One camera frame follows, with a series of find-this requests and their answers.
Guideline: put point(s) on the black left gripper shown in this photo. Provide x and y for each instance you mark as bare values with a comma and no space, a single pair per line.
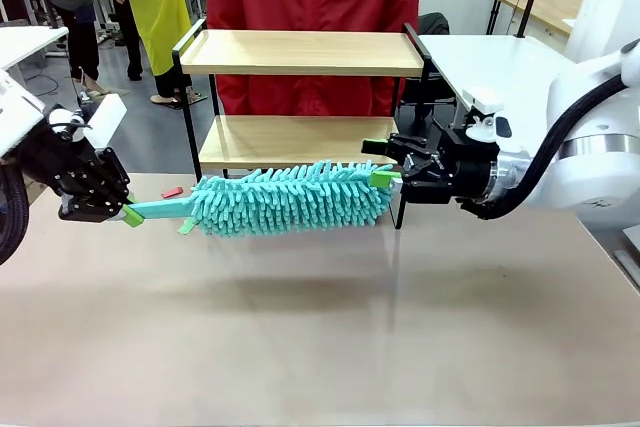
65,167

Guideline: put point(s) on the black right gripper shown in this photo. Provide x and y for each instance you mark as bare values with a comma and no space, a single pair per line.
465,167

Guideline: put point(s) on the teal microfibre duster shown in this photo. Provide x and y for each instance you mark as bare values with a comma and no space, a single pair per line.
280,197

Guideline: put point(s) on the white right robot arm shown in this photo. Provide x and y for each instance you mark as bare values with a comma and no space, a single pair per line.
595,147

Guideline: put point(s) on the two-tier wood metal shelf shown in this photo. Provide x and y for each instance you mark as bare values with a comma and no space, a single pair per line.
300,54

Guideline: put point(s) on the red paper scrap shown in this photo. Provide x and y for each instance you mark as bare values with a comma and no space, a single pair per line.
171,192

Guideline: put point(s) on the green paper scrap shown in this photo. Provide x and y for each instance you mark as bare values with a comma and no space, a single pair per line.
186,228

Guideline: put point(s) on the large white table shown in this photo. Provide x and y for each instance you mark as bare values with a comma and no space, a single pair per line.
480,62

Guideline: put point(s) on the black chair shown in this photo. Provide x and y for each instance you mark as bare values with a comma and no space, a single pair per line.
432,27

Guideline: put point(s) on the small white table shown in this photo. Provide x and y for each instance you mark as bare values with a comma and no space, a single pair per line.
25,42

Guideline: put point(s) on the person in yellow apron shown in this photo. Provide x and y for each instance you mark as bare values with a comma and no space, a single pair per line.
155,7

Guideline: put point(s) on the wooden desk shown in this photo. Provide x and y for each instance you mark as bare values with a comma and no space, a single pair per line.
545,9

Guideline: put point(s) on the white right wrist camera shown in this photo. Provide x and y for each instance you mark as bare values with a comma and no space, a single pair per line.
482,99

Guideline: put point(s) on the grey aluminium frame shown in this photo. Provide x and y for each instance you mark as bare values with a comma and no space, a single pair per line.
630,267

